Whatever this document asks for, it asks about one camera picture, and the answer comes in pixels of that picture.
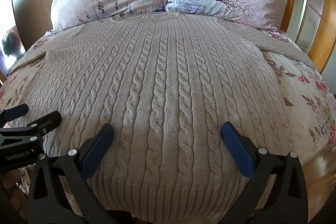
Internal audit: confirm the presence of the wooden headboard with panels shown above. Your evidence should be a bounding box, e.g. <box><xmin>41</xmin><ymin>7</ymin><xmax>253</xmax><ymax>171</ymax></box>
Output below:
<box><xmin>275</xmin><ymin>0</ymin><xmax>335</xmax><ymax>71</ymax></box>

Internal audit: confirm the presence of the beige cable-knit sweater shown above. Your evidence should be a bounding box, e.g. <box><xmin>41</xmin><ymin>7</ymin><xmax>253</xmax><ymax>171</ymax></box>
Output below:
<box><xmin>10</xmin><ymin>11</ymin><xmax>320</xmax><ymax>223</ymax></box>

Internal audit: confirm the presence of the floral bedspread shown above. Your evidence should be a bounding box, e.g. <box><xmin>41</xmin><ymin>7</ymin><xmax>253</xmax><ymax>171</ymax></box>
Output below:
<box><xmin>0</xmin><ymin>28</ymin><xmax>336</xmax><ymax>217</ymax></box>

